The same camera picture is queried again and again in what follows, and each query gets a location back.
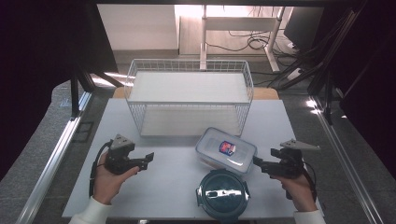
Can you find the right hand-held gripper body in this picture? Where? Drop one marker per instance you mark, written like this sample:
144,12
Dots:
289,163

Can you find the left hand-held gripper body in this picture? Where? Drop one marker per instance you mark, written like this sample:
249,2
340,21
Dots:
120,157

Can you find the clear rectangular lidded container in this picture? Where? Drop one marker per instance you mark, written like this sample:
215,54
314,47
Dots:
225,149

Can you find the round teal lidded container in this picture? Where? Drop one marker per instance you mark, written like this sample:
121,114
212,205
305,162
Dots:
222,196

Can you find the person's right hand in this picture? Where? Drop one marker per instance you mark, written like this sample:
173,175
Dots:
295,191

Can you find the person's left hand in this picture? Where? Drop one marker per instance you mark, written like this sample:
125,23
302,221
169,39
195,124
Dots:
107,183

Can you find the tan wooden board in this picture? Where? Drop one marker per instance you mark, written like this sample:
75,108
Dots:
264,93

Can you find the black metal stand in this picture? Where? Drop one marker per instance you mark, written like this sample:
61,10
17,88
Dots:
327,99
74,93

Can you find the aluminium rail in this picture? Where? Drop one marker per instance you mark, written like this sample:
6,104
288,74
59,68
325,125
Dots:
53,161
345,168

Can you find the white desk frame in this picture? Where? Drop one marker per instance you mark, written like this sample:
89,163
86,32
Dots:
239,23

